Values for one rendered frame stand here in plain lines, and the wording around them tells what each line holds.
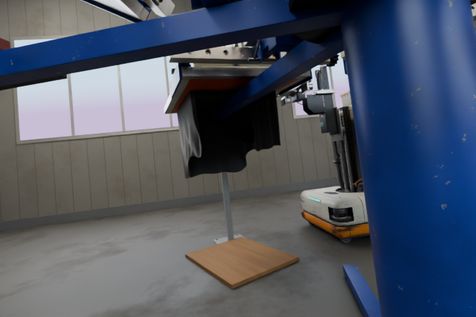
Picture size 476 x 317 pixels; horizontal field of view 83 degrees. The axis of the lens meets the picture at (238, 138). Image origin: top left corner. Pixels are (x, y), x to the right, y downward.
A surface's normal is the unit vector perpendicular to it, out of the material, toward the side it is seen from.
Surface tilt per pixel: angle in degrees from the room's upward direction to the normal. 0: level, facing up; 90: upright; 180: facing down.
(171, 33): 90
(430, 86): 90
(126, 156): 90
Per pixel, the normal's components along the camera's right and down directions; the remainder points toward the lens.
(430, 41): -0.19, -0.04
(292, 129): 0.15, -0.08
